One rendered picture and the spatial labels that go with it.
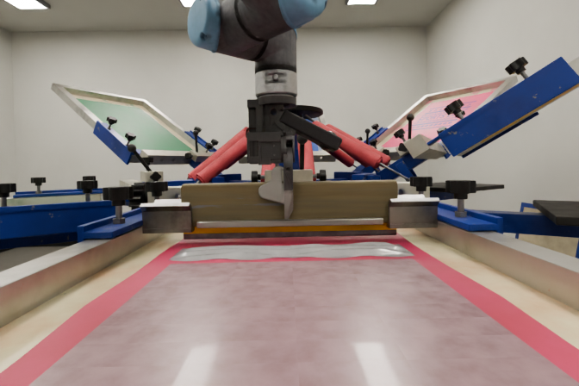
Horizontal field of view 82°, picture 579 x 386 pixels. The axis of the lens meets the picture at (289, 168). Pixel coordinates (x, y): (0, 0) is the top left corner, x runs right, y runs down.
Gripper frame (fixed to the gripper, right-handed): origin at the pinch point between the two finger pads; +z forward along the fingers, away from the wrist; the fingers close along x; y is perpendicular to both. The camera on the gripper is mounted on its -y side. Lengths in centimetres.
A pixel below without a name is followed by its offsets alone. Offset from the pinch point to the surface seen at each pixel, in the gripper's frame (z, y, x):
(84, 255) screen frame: 2.3, 25.4, 19.2
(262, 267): 5.3, 4.0, 15.9
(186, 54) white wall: -164, 137, -412
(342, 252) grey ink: 4.8, -7.5, 10.8
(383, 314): 5.3, -7.9, 30.5
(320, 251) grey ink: 4.7, -4.2, 10.6
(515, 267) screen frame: 4.0, -25.4, 22.3
